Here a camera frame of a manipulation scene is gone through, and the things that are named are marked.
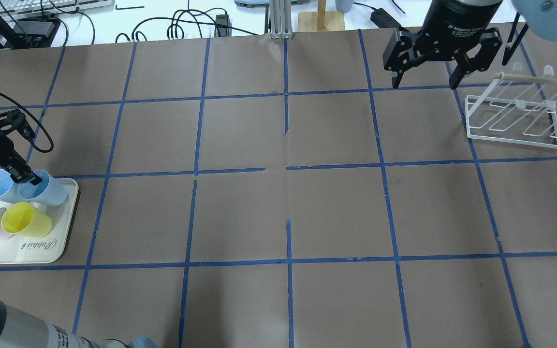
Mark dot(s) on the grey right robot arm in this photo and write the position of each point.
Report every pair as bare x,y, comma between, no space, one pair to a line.
540,17

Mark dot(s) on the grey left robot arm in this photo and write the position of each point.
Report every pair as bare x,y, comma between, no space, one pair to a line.
256,197

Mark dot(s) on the white keyboard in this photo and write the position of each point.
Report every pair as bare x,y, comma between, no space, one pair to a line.
35,6

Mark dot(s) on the light blue plastic cup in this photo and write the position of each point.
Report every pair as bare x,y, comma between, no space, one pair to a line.
49,191

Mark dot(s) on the black power adapter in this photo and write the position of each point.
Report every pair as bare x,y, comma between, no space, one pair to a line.
382,19

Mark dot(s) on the wooden mug tree stand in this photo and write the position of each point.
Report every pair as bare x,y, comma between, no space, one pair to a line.
320,20

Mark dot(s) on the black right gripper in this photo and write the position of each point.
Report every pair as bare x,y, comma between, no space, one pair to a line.
457,23

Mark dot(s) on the aluminium frame post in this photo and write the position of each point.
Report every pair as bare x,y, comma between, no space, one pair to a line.
280,18

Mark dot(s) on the white wire cup rack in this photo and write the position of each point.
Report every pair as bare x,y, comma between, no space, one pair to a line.
515,108

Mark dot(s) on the cream plastic tray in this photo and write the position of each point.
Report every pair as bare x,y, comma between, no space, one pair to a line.
30,250

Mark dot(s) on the yellow plastic cup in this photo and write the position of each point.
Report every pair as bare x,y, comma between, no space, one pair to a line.
24,219

